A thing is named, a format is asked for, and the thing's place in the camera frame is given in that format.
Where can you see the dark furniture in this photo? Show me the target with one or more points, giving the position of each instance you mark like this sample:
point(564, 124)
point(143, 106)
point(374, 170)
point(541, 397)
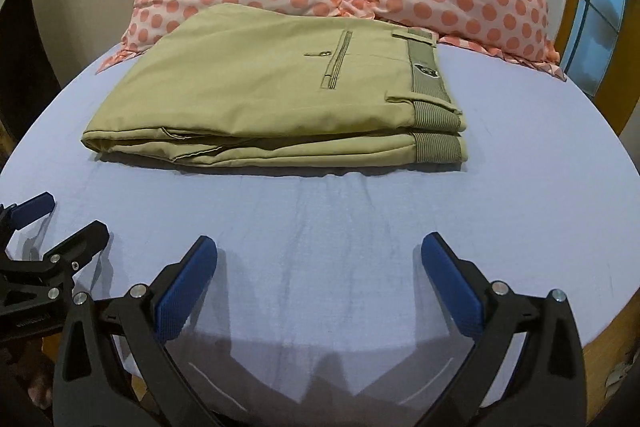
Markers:
point(25, 72)

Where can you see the khaki pants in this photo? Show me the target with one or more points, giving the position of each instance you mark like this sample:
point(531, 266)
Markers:
point(280, 92)

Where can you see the bed with lavender sheet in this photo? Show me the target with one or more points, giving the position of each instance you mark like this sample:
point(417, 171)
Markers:
point(320, 227)

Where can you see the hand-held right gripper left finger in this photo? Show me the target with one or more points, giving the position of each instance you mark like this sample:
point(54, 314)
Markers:
point(186, 279)

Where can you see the window with yellow frame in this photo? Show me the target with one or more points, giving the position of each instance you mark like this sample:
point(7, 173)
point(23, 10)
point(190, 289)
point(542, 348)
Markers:
point(600, 7)

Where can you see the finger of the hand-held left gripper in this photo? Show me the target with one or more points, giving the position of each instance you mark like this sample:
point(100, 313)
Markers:
point(31, 208)
point(82, 243)

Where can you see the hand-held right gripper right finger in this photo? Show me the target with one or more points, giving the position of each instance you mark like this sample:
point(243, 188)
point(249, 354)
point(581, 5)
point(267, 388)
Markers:
point(452, 279)

